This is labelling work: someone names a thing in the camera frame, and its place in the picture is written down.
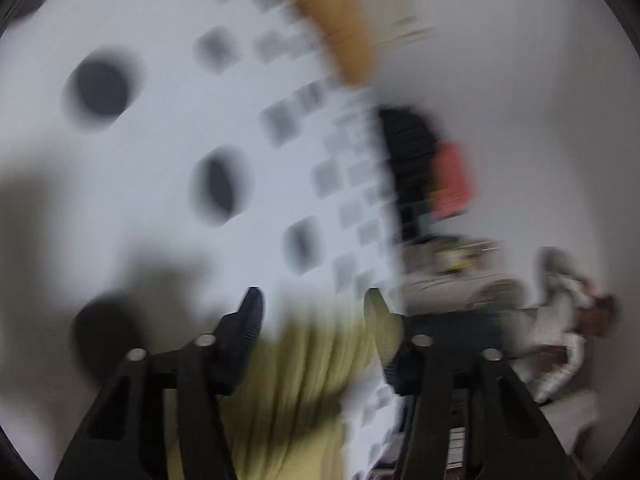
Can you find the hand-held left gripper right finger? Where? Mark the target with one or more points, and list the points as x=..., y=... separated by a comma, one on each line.
x=430, y=385

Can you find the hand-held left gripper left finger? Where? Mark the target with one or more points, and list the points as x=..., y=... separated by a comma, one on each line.
x=252, y=310

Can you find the yellow striped knit sweater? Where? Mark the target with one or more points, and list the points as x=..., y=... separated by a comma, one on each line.
x=290, y=385

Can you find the white crumpled cloth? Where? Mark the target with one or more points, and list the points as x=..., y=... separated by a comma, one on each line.
x=555, y=320

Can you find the white polka dot bed cover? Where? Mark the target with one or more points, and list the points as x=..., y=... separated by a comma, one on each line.
x=165, y=125

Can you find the orange cloth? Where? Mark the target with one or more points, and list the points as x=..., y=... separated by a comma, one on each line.
x=452, y=180

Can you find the black backpack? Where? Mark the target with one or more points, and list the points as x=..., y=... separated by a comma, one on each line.
x=405, y=150

